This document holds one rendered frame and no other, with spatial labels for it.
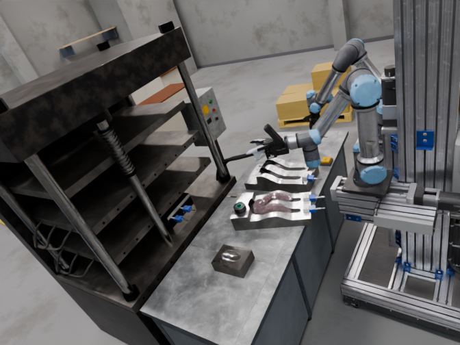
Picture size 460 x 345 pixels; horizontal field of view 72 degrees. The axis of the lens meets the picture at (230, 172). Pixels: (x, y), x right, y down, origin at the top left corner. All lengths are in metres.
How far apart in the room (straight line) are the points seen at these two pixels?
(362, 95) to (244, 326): 1.17
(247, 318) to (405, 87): 1.34
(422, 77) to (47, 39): 8.51
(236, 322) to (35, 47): 8.24
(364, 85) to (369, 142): 0.28
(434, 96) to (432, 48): 0.22
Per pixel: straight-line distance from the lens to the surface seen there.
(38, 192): 2.01
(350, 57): 2.15
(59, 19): 9.53
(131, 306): 2.09
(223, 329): 1.71
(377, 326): 2.53
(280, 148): 1.57
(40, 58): 9.11
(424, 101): 1.76
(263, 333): 1.86
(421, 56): 1.68
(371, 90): 1.44
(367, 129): 1.53
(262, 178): 2.30
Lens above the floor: 2.18
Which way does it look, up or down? 30 degrees down
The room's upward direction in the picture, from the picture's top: 20 degrees counter-clockwise
